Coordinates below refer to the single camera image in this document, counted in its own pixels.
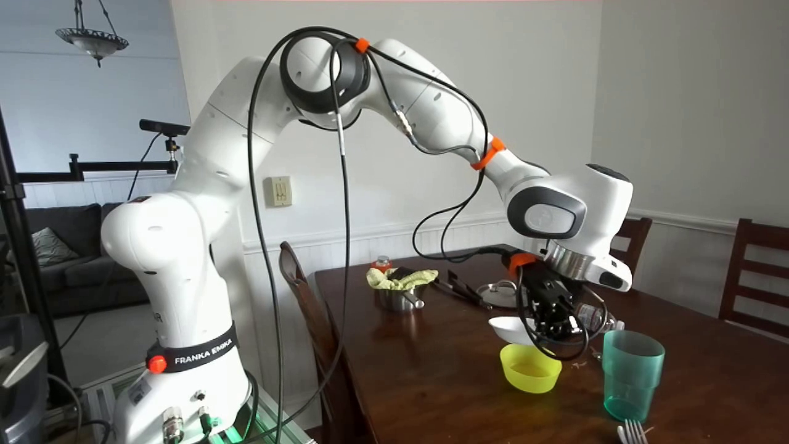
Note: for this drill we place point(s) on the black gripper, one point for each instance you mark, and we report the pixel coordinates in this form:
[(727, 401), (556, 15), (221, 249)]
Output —
[(549, 308)]

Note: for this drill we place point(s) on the yellow-green plastic bowl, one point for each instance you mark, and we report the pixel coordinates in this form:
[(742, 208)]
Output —
[(529, 371)]

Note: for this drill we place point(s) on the yellow cloth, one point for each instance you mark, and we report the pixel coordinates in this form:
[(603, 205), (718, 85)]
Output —
[(401, 279)]

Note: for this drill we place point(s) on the glass pot lid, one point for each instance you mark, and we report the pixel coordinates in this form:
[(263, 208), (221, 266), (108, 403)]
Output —
[(501, 293)]

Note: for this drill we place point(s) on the wooden chair right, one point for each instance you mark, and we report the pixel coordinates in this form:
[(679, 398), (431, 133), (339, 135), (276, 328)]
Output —
[(757, 279)]

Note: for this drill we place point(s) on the wooden chair near robot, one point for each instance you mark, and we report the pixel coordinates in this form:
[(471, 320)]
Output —
[(341, 412)]

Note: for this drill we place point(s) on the blue-green plastic cup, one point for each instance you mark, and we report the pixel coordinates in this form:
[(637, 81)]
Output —
[(632, 369)]

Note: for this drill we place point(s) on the small white plate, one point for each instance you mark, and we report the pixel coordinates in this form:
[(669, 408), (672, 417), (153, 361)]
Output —
[(510, 328)]

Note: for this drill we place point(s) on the grey sofa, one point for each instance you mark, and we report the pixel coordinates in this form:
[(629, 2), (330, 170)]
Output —
[(75, 272)]

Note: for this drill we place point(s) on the black tongs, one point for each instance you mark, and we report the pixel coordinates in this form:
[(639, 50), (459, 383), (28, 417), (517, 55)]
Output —
[(456, 288)]

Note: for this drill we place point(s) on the metal fork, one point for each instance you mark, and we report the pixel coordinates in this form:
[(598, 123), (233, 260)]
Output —
[(632, 431)]

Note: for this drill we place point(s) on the small metal pot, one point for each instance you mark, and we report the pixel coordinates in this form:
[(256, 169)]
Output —
[(401, 302)]

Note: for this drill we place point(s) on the black camera on stand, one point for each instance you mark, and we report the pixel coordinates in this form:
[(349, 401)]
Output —
[(168, 131)]

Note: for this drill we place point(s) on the orange bottle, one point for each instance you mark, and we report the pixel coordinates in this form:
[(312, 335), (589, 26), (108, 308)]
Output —
[(383, 265)]

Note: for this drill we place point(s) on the wall outlet plate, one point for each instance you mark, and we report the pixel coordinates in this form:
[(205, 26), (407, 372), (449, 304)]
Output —
[(280, 190)]

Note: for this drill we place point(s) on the clear plastic water bottle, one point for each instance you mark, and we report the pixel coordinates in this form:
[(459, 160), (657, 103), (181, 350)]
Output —
[(598, 319)]

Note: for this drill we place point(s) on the wooden chair middle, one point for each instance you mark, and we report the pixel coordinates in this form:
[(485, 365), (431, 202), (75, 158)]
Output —
[(629, 239)]

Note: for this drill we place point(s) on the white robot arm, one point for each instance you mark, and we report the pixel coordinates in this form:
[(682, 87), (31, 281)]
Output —
[(194, 381)]

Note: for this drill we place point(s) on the ceiling lamp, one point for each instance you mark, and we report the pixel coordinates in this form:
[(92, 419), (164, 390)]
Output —
[(89, 41)]

